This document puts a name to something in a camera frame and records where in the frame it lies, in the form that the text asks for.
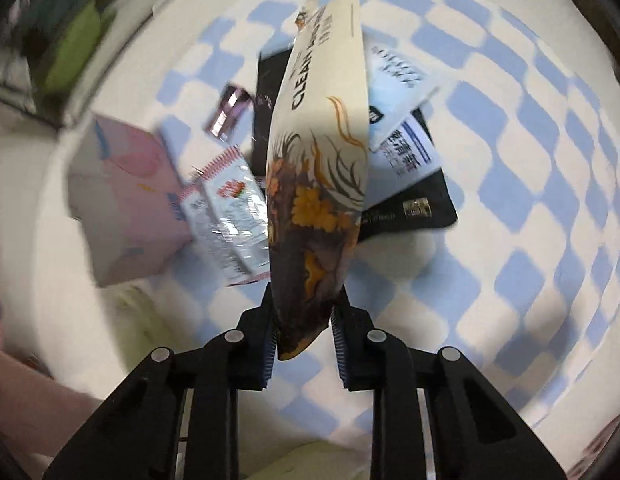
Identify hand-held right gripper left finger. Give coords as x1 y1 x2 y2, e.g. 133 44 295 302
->
42 284 278 480

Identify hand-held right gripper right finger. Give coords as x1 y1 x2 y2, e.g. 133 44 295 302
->
330 289 566 480

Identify small black snack packet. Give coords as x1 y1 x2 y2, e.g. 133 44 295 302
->
357 107 459 245

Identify cream floral pouch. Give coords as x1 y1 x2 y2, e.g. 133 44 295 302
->
266 0 368 361

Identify white packet blue label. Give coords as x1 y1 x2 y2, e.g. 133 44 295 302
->
367 115 437 181

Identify small cardboard box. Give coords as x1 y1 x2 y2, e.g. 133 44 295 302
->
66 114 192 288

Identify white sachet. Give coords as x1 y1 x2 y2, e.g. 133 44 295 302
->
362 35 441 151

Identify large glossy black packet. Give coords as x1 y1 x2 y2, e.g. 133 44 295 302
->
251 42 296 178

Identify person's left leg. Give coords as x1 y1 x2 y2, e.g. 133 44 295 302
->
0 347 108 466

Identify blue white checkered mat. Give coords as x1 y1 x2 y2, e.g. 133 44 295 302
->
150 0 620 441

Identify small purple packet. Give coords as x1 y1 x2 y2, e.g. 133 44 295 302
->
205 85 252 141

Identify green plastic basin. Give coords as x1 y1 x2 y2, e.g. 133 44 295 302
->
42 0 116 96

